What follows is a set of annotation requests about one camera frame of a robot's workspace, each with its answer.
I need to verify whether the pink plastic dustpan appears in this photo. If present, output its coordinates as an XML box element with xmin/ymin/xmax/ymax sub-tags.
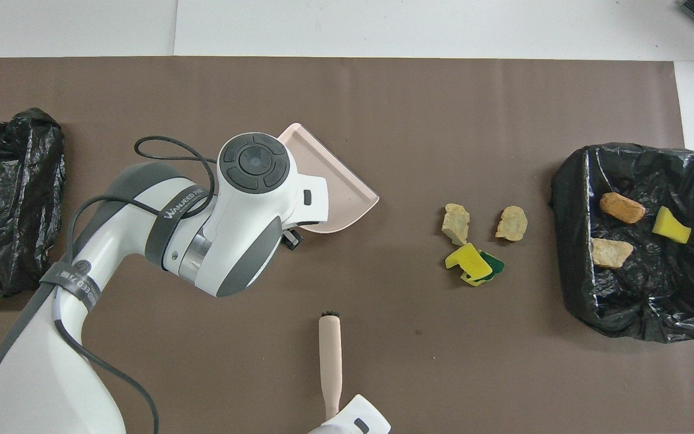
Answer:
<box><xmin>278</xmin><ymin>123</ymin><xmax>380</xmax><ymax>233</ymax></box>

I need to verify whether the beige hand brush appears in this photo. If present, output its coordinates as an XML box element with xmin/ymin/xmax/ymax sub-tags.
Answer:
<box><xmin>318</xmin><ymin>311</ymin><xmax>344</xmax><ymax>423</ymax></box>

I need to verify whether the pale yellow food piece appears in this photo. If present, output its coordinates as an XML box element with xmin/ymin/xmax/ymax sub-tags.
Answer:
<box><xmin>442</xmin><ymin>204</ymin><xmax>471</xmax><ymax>246</ymax></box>
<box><xmin>496</xmin><ymin>206</ymin><xmax>529</xmax><ymax>242</ymax></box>

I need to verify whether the yellow notched sponge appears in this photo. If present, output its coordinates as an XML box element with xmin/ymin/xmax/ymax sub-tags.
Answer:
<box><xmin>445</xmin><ymin>242</ymin><xmax>493</xmax><ymax>281</ymax></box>

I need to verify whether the dark green backed sponge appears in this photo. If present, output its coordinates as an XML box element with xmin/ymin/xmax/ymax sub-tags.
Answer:
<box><xmin>460</xmin><ymin>250</ymin><xmax>505</xmax><ymax>287</ymax></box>

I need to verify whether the sliced bread loaf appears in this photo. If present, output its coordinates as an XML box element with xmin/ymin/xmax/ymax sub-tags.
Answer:
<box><xmin>590</xmin><ymin>237</ymin><xmax>634</xmax><ymax>269</ymax></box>

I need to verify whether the brown bread roll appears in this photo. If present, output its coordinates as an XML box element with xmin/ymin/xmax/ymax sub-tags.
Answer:
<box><xmin>599</xmin><ymin>192</ymin><xmax>646</xmax><ymax>225</ymax></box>

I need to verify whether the small yellow green sponge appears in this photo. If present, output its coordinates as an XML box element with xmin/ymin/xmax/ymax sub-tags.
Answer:
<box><xmin>652</xmin><ymin>206</ymin><xmax>692</xmax><ymax>244</ymax></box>

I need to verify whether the bin lined with black bag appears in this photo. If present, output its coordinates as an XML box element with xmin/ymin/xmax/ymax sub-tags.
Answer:
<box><xmin>0</xmin><ymin>108</ymin><xmax>66</xmax><ymax>300</ymax></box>
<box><xmin>550</xmin><ymin>142</ymin><xmax>694</xmax><ymax>344</ymax></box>

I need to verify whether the brown paper table mat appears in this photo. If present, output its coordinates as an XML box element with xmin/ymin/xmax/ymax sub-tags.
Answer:
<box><xmin>0</xmin><ymin>57</ymin><xmax>694</xmax><ymax>434</ymax></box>

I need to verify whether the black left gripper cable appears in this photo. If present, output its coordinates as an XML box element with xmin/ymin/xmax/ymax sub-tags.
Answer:
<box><xmin>52</xmin><ymin>136</ymin><xmax>218</xmax><ymax>434</ymax></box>

